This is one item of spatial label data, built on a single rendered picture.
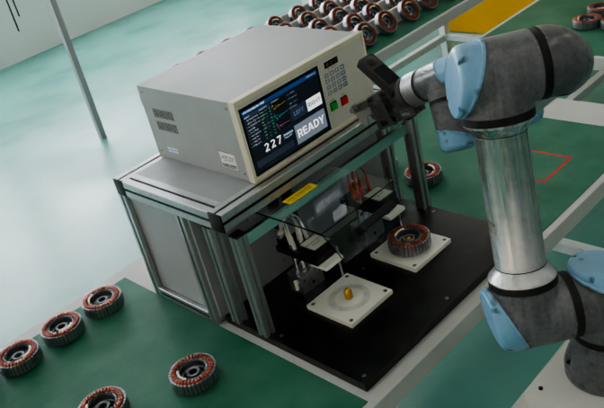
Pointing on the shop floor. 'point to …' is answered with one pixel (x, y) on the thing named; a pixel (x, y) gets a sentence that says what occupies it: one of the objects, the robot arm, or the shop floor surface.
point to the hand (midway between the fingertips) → (352, 107)
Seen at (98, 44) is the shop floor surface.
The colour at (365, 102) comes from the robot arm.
